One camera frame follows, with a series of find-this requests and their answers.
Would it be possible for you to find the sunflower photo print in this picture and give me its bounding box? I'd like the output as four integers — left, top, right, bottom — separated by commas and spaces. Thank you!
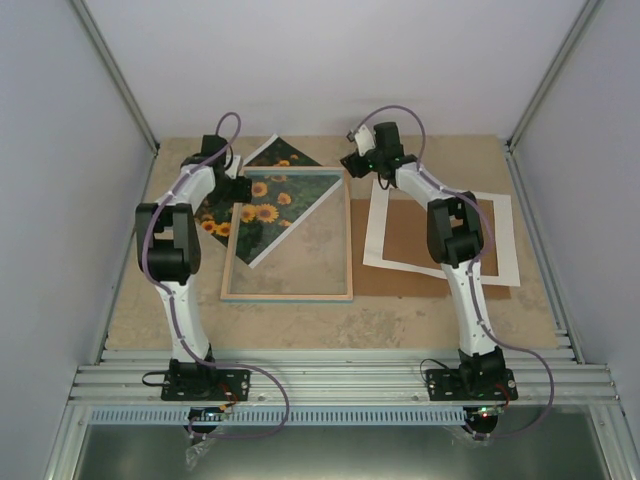
195, 132, 341, 271

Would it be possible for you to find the brown cardboard backing board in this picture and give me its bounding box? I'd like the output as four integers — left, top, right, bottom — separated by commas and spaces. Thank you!
349, 197, 512, 301

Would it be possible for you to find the teal wooden picture frame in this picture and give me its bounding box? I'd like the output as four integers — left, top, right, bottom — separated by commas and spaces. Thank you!
219, 165, 355, 305

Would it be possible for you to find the white mat board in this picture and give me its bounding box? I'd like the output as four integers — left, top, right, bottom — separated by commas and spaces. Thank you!
362, 184, 521, 287

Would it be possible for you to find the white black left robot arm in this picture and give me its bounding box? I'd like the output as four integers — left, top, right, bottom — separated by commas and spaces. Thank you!
135, 134, 252, 405

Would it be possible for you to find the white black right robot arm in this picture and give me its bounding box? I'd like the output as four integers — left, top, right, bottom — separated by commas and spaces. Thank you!
340, 122, 510, 403

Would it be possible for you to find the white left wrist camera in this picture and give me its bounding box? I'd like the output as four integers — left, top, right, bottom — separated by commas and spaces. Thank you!
224, 154, 242, 179

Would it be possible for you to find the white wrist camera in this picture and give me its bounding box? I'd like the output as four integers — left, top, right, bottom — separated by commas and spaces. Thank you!
224, 154, 242, 179
346, 124, 376, 157

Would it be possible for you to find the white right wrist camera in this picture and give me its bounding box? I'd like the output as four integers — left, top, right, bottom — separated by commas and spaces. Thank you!
346, 124, 376, 157

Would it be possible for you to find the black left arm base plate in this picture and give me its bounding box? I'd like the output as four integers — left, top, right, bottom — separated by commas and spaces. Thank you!
160, 369, 251, 403

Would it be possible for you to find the aluminium mounting rail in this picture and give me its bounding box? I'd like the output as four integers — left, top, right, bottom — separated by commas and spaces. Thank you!
69, 348, 619, 406

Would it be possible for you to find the left aluminium corner post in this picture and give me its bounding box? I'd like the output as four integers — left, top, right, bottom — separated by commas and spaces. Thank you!
68, 0, 159, 155

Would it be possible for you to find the aluminium corner post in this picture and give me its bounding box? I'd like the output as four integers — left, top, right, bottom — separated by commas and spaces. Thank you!
68, 0, 159, 155
505, 0, 604, 151

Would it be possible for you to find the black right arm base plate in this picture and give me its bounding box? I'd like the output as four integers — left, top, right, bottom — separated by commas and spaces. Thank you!
422, 368, 519, 402

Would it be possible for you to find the right aluminium corner post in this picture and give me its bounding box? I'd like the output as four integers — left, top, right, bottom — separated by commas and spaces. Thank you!
505, 0, 604, 151

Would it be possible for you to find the light blue slotted cable duct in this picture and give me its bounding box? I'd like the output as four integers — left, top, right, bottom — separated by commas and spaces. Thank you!
88, 406, 467, 427

